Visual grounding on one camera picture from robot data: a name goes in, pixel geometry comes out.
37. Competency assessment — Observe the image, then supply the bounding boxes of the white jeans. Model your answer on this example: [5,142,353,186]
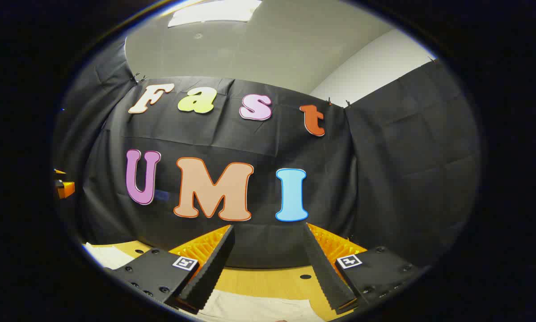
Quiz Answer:
[84,243,326,322]

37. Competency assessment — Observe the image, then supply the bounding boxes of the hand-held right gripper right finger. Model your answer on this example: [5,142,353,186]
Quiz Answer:
[304,222,429,316]

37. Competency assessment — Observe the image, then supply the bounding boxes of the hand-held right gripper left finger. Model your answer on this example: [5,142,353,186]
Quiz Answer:
[105,225,236,314]

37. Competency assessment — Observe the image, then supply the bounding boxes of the ceiling light panel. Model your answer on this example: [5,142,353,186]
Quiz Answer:
[167,0,263,28]

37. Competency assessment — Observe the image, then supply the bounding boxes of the black backdrop cloth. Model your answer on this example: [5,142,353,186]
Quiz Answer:
[53,38,481,269]

